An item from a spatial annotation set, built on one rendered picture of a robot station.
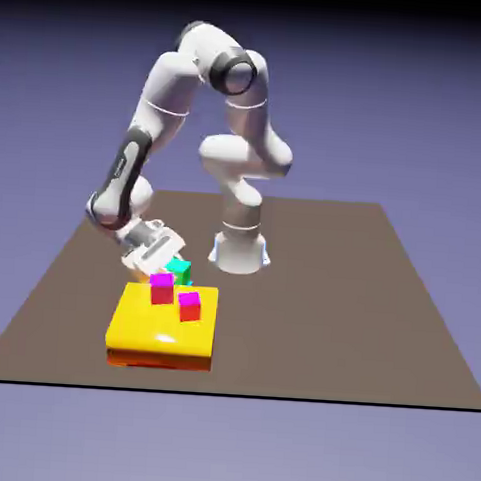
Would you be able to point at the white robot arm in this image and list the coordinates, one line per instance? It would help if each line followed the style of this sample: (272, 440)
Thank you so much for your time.
(240, 120)

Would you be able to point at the small red cube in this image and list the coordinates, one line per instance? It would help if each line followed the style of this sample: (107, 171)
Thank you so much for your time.
(162, 291)
(189, 307)

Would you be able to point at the large yellow box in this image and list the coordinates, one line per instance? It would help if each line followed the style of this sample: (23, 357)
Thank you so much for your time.
(158, 331)

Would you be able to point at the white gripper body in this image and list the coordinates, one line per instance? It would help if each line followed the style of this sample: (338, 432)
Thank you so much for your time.
(156, 253)

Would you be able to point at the small green cube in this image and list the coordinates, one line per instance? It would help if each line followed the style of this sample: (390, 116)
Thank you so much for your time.
(180, 269)

